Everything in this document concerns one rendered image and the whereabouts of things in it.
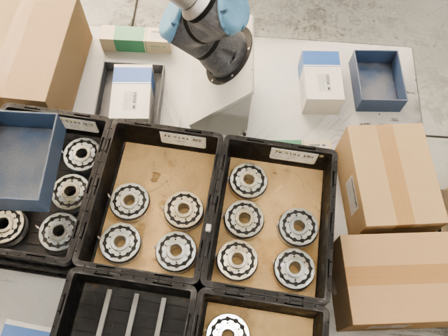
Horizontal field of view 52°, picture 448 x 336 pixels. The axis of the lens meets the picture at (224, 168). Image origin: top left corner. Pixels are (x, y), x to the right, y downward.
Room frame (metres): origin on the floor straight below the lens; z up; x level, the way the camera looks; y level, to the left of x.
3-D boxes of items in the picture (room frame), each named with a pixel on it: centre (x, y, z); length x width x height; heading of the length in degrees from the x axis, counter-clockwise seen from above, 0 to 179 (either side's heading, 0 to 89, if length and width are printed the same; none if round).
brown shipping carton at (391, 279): (0.27, -0.47, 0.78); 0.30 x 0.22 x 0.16; 96
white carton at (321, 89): (0.92, -0.30, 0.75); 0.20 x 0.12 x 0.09; 3
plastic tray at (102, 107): (0.80, 0.32, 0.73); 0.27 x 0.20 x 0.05; 1
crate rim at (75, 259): (0.41, 0.17, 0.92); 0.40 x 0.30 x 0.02; 175
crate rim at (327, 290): (0.38, -0.13, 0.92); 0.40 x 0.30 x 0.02; 175
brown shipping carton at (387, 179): (0.55, -0.47, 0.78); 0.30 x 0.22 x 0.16; 7
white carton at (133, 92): (0.80, 0.30, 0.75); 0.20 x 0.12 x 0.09; 4
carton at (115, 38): (1.05, 0.33, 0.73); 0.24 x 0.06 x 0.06; 91
